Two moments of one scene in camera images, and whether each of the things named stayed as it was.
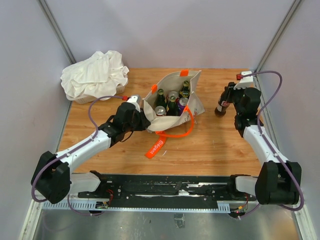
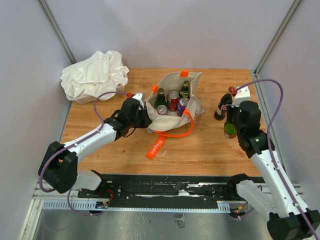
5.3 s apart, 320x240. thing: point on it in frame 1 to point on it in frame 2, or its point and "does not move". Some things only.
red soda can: [160, 110] does not move
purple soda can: [181, 103] does not move
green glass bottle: [173, 109] to [230, 131]
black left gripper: [144, 123] does not move
